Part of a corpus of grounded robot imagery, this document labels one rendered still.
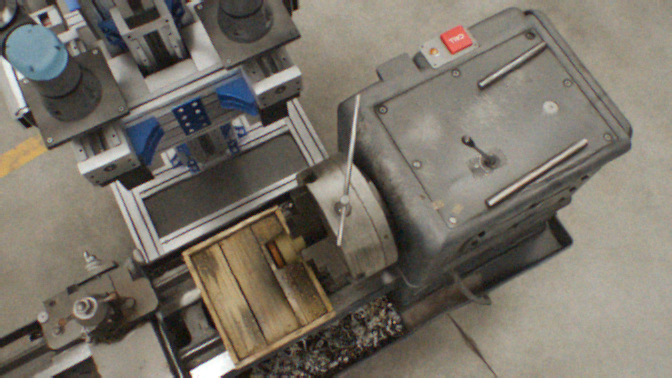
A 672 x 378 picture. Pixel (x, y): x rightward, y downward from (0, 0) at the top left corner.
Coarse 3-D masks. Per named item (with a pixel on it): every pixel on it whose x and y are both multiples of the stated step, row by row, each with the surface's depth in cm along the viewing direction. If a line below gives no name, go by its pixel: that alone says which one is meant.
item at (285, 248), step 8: (280, 240) 152; (288, 240) 152; (296, 240) 153; (272, 248) 152; (280, 248) 151; (288, 248) 151; (296, 248) 153; (304, 248) 154; (272, 256) 151; (280, 256) 152; (288, 256) 152; (296, 256) 152; (280, 264) 152; (288, 264) 153
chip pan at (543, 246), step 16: (544, 240) 211; (560, 240) 211; (496, 256) 209; (512, 256) 209; (528, 256) 209; (544, 256) 209; (480, 272) 207; (496, 272) 207; (512, 272) 207; (448, 288) 206; (480, 288) 205; (432, 304) 204; (448, 304) 204; (416, 320) 202; (0, 352) 201
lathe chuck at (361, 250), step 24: (312, 168) 152; (336, 168) 148; (312, 192) 145; (336, 192) 144; (336, 216) 142; (360, 216) 143; (336, 240) 144; (360, 240) 143; (360, 264) 146; (384, 264) 151
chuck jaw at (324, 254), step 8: (328, 240) 153; (312, 248) 153; (320, 248) 153; (328, 248) 153; (304, 256) 152; (312, 256) 152; (320, 256) 152; (328, 256) 152; (336, 256) 151; (320, 264) 151; (328, 264) 151; (336, 264) 150; (344, 264) 150; (336, 272) 150; (344, 272) 149; (360, 272) 150; (336, 280) 150
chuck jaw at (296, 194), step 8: (312, 176) 150; (304, 184) 151; (296, 192) 149; (304, 192) 148; (296, 200) 148; (304, 200) 149; (312, 200) 150; (296, 208) 152; (304, 208) 150; (312, 208) 151; (296, 216) 150; (304, 216) 151; (312, 216) 152; (288, 224) 153; (296, 224) 151; (304, 224) 152; (312, 224) 153; (320, 224) 154; (296, 232) 152; (304, 232) 153
